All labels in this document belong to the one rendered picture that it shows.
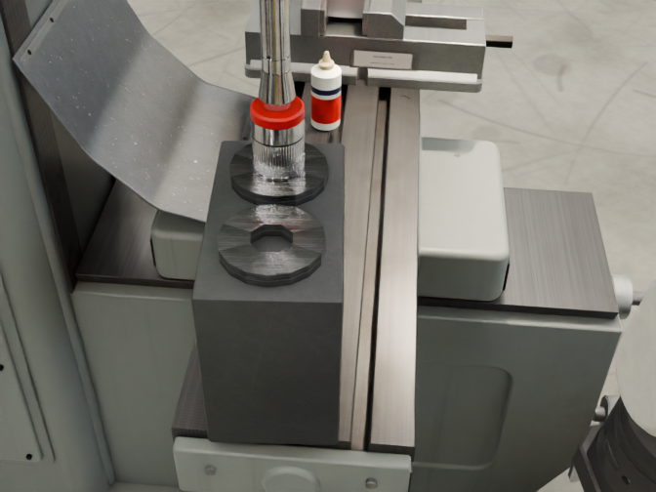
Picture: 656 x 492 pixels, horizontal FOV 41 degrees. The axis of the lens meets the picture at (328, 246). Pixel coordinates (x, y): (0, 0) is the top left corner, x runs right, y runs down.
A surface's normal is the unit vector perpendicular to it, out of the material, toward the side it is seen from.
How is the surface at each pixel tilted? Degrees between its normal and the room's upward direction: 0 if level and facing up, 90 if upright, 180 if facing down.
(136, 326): 90
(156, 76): 45
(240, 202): 0
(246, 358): 90
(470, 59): 90
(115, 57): 62
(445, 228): 0
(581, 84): 0
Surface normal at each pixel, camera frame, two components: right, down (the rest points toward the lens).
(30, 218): 0.78, 0.41
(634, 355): -0.98, 0.11
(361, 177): 0.01, -0.75
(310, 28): -0.10, 0.66
